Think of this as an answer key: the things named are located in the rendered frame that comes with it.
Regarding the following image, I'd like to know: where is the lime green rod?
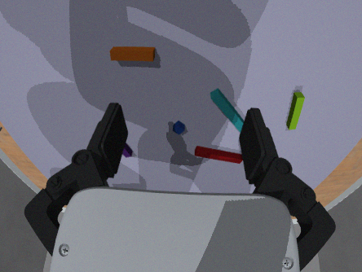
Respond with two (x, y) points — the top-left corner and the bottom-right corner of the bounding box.
(286, 92), (305, 129)

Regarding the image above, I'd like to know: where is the dark blue block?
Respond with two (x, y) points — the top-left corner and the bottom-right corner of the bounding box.
(173, 121), (185, 135)

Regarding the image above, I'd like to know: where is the turquoise rod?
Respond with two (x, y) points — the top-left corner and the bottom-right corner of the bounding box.
(210, 88), (244, 132)

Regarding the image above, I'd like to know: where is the purple rod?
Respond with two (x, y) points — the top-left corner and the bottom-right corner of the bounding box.
(122, 144), (133, 157)

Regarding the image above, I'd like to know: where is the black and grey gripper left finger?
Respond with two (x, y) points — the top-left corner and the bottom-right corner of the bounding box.
(24, 103), (128, 256)

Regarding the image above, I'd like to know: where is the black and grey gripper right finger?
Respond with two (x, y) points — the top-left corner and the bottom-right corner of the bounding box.
(239, 107), (336, 271)

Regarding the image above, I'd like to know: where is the dark red rod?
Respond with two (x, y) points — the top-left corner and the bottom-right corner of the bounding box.
(195, 146), (243, 164)

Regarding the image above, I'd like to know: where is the orange rod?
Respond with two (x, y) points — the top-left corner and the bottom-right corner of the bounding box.
(110, 46), (155, 61)

